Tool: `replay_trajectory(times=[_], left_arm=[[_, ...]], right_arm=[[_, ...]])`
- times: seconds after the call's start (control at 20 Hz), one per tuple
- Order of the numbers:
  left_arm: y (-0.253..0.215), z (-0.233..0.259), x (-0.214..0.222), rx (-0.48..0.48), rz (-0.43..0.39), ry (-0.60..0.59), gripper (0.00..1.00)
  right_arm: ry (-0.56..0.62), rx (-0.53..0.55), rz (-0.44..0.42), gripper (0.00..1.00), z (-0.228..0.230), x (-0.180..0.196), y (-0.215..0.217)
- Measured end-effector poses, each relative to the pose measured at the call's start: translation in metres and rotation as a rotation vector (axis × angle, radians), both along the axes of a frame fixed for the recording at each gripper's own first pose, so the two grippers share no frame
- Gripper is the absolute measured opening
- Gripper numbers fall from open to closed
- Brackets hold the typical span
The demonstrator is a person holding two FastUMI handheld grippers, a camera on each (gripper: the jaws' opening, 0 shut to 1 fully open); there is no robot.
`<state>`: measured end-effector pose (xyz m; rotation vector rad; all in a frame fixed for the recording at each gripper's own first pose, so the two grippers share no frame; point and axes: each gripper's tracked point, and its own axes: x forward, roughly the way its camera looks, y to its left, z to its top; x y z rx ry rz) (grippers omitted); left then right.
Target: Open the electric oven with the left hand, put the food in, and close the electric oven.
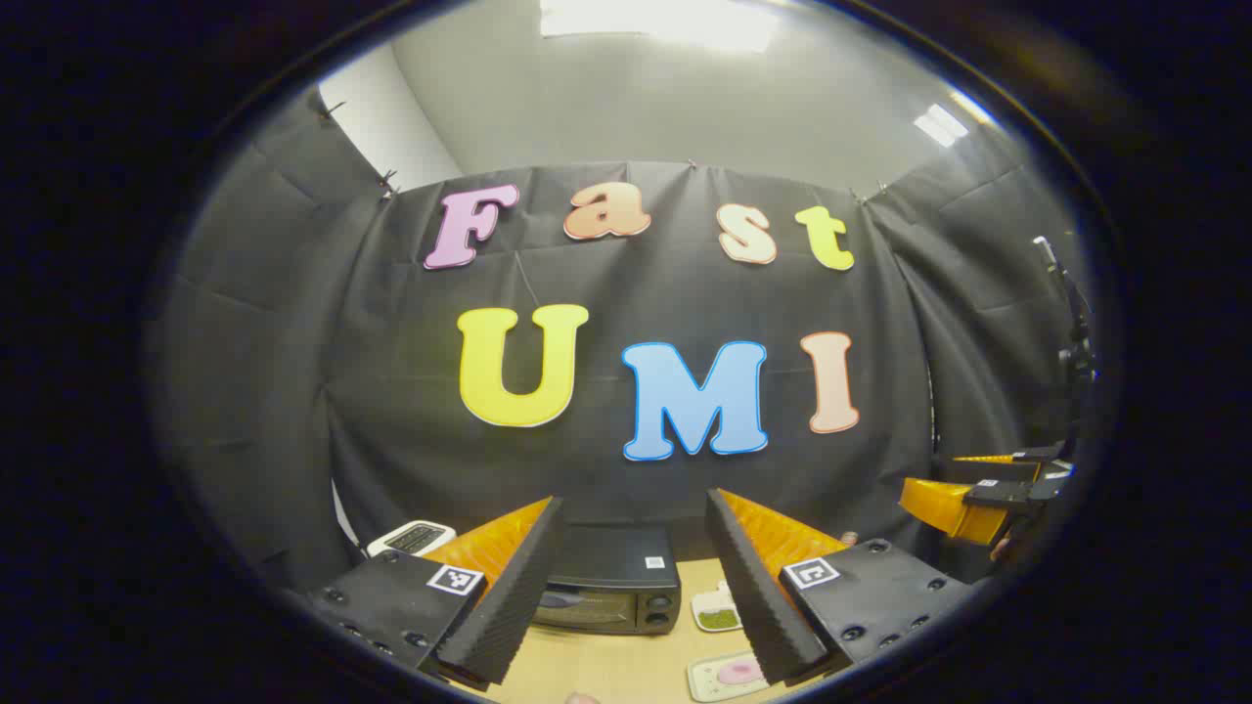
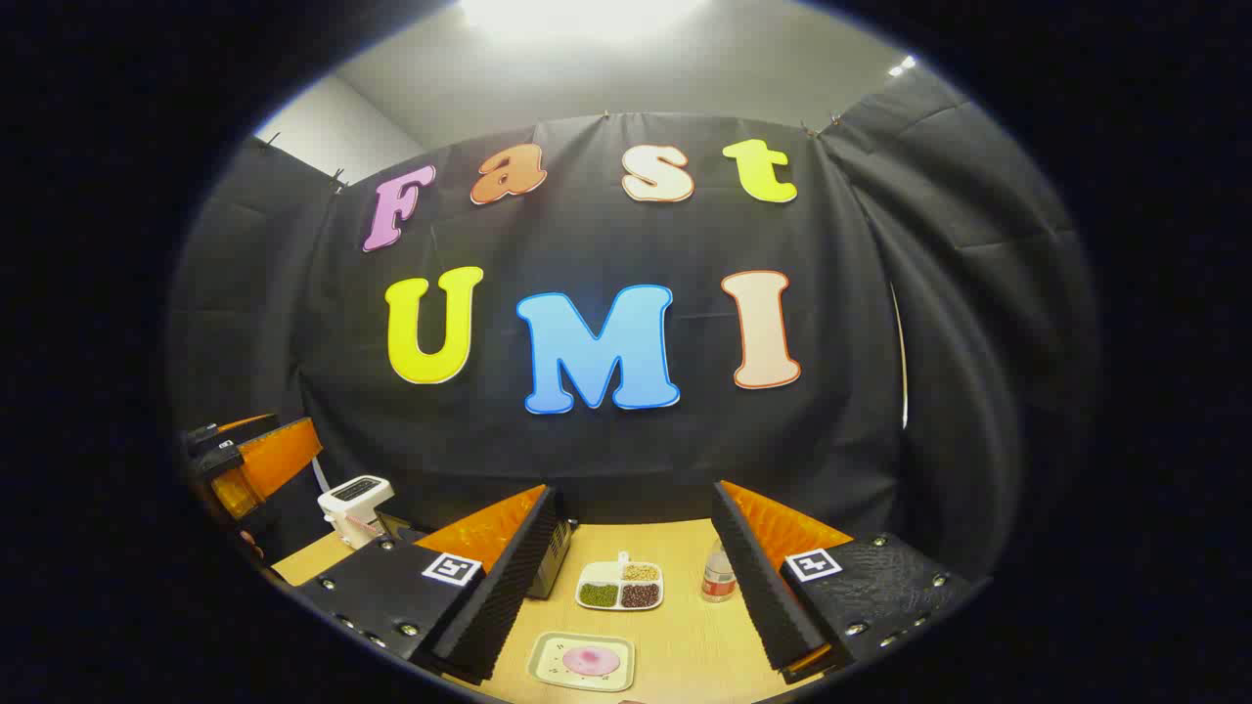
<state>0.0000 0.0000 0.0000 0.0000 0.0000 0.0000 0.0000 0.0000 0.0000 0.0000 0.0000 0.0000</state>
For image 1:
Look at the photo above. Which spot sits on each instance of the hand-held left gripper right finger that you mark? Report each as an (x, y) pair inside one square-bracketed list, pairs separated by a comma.
[(758, 596)]

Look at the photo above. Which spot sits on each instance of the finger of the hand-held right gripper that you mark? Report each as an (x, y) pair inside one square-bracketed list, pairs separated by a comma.
[(1017, 460), (944, 508)]

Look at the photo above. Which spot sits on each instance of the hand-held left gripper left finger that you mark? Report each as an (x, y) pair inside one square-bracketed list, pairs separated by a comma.
[(514, 596)]

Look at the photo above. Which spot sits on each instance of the white square plate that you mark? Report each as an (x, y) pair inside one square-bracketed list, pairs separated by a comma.
[(706, 682)]

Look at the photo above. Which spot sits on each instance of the black electric oven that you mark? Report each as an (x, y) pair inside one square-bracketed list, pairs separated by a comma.
[(611, 557)]

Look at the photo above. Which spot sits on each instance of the pile of green mung beans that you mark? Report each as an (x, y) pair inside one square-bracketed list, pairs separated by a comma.
[(719, 618)]

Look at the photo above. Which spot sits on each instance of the white divided tray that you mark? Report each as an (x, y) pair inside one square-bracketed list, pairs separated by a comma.
[(704, 598)]

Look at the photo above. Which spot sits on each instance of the white toaster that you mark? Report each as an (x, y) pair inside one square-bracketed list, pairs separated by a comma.
[(416, 537)]

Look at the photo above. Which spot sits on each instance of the dark stand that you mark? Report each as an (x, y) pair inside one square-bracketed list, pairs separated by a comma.
[(1076, 342)]

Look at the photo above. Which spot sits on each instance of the black backdrop cloth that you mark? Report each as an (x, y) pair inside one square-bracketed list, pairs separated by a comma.
[(626, 284)]

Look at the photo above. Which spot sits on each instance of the ceiling light panel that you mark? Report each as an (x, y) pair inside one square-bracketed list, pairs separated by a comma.
[(941, 124), (655, 22)]

